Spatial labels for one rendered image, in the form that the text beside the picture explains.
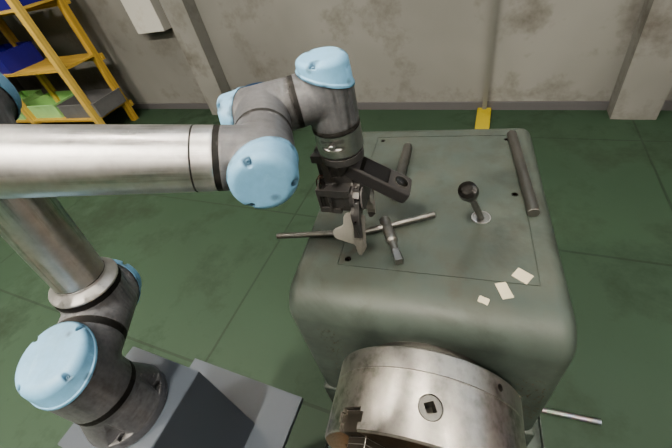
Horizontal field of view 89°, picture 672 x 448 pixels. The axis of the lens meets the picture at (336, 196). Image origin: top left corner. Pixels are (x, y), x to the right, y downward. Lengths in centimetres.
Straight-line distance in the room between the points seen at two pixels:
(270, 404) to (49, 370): 61
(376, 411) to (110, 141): 48
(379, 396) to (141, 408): 46
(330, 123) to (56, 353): 56
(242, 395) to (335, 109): 93
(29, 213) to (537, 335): 77
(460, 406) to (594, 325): 165
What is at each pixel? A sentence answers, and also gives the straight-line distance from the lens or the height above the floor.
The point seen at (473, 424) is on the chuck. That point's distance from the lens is 59.
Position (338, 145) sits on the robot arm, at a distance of 52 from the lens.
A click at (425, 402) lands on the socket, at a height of 124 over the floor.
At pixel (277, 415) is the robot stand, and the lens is 114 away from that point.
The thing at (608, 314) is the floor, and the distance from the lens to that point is 225.
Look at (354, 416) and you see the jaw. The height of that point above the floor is 120.
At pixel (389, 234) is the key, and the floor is 128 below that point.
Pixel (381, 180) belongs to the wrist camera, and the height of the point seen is 143.
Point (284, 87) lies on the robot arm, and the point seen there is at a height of 161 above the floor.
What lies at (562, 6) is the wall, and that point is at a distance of 342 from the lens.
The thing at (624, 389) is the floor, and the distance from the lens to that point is 208.
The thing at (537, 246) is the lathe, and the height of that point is 126.
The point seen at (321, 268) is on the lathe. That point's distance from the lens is 68.
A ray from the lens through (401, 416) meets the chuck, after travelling 57.
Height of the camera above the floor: 178
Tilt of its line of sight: 40 degrees down
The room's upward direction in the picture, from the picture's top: 14 degrees counter-clockwise
